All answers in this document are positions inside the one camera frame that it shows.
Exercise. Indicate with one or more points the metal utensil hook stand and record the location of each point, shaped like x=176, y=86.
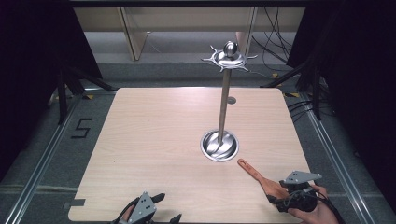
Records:
x=223, y=105

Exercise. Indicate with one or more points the black tape floor mark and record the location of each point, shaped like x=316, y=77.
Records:
x=81, y=128

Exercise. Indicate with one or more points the black curtain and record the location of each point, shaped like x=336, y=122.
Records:
x=34, y=77
x=361, y=81

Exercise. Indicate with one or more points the black tape strip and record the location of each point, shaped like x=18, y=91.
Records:
x=76, y=203

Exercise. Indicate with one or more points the black tripod stand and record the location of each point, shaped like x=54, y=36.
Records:
x=316, y=90
x=63, y=93

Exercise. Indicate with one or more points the metal floor rail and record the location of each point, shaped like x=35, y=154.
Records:
x=40, y=161
x=336, y=155

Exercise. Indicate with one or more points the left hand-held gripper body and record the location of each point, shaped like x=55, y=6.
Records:
x=144, y=207

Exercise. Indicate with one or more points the yellow floor tape marker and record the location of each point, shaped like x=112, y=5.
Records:
x=275, y=75
x=89, y=96
x=292, y=95

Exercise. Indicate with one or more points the orange spatula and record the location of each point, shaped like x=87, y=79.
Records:
x=267, y=184

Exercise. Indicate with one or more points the person's right hand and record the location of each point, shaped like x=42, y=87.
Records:
x=317, y=214

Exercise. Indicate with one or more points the person's left hand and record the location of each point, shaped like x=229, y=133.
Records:
x=127, y=213

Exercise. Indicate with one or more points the grey round table cap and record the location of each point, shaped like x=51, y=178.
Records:
x=231, y=100

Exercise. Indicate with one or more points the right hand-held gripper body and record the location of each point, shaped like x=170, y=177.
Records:
x=299, y=193

